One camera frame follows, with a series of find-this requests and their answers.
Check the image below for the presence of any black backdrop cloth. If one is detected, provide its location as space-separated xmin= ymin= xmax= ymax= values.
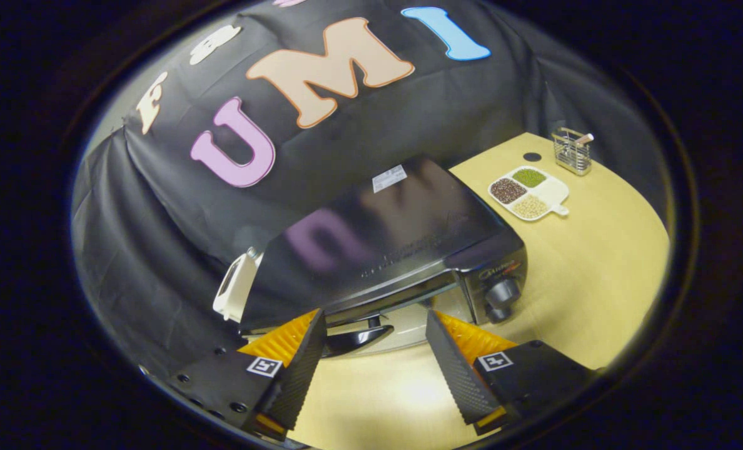
xmin=71 ymin=0 xmax=666 ymax=376

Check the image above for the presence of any black toaster oven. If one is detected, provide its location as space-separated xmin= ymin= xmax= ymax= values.
xmin=239 ymin=155 xmax=528 ymax=358

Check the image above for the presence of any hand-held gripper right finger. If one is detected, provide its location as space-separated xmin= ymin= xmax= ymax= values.
xmin=425 ymin=309 xmax=597 ymax=436

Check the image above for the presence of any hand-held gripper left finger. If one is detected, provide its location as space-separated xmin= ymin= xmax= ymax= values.
xmin=165 ymin=308 xmax=328 ymax=441

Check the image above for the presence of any wire metal utensil holder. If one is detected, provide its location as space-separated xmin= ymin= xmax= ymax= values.
xmin=551 ymin=127 xmax=595 ymax=176

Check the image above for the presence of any white divided plate with beans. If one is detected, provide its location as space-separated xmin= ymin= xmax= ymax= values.
xmin=488 ymin=166 xmax=570 ymax=223

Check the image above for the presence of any white pop-up toaster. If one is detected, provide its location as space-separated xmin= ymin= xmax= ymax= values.
xmin=213 ymin=249 xmax=265 ymax=324

